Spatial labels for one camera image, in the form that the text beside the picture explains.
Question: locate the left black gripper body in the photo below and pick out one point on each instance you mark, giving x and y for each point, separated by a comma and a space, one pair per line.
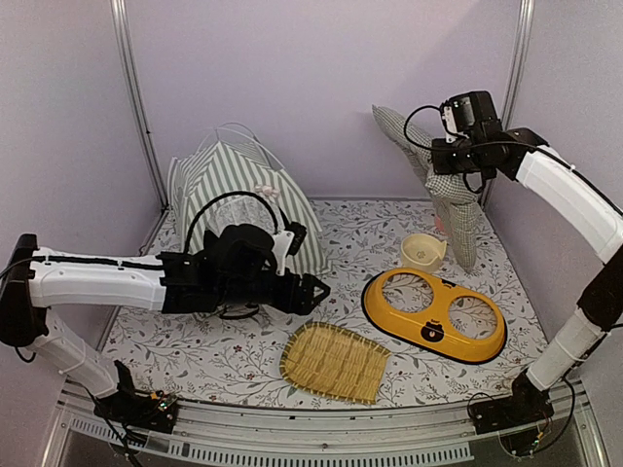
241, 292

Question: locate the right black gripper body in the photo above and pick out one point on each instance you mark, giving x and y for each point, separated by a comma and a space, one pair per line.
465, 160

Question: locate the checkered grey cushion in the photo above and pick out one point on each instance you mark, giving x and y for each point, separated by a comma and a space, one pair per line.
457, 208

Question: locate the striped green white pet tent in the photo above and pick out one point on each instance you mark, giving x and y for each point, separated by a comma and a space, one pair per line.
233, 178

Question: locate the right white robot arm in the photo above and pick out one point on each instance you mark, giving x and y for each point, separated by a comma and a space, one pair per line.
525, 157

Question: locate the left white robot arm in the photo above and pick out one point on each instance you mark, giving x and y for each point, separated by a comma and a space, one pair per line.
38, 278

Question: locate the pink cat-ear pet bowl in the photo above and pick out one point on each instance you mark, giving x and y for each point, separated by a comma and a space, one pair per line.
439, 224

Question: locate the cream ceramic pet bowl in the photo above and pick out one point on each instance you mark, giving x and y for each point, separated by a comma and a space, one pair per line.
423, 252

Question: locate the woven bamboo tray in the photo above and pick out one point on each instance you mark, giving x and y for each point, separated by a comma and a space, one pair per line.
333, 362

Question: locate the yellow double bowl holder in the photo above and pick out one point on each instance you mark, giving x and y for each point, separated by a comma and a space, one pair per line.
431, 328

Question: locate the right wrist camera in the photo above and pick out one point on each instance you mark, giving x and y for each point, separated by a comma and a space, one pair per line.
470, 116

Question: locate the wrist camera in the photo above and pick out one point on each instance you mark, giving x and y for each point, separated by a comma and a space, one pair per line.
287, 242
470, 116

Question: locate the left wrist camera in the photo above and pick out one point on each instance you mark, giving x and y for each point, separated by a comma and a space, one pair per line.
287, 242

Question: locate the right aluminium frame post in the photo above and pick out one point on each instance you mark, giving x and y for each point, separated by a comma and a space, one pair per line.
518, 60

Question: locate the aluminium frame post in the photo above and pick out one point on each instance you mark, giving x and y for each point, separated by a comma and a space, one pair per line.
129, 70
518, 60

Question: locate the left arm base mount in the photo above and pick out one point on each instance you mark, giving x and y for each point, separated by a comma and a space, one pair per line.
156, 411

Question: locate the front aluminium rail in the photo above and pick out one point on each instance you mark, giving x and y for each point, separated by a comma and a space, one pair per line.
221, 435

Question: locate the left aluminium frame post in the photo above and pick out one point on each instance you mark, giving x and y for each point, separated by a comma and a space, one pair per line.
129, 70

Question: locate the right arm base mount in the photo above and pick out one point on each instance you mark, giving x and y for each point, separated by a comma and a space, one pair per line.
525, 405

